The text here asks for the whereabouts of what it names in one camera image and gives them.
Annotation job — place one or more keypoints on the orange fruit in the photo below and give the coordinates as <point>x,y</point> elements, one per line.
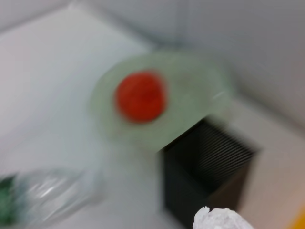
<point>140,96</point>

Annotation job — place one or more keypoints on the white paper ball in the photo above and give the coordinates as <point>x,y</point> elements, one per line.
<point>221,219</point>

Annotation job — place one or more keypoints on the clear green-label water bottle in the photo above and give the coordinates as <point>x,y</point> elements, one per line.
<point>47,195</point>

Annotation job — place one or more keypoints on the pale green glass fruit bowl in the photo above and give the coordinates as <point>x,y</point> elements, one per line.
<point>190,95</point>

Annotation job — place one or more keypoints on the black mesh pen holder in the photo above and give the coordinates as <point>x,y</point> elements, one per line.
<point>190,186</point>

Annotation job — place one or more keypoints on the yellow plastic storage bin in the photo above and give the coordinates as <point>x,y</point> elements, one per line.
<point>299,219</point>

